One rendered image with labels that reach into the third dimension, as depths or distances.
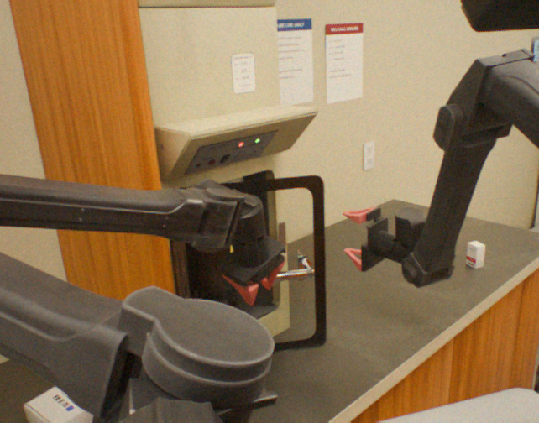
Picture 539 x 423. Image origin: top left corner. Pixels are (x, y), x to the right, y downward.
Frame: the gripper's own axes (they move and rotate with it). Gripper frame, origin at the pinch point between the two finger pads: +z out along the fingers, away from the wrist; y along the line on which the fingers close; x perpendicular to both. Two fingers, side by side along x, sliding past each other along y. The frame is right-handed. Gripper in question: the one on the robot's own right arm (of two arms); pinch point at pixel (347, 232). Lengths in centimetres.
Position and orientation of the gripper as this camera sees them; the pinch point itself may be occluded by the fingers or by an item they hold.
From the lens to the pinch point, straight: 121.7
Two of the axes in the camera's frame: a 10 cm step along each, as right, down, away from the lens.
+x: -7.3, 3.2, -6.1
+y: -0.8, -9.2, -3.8
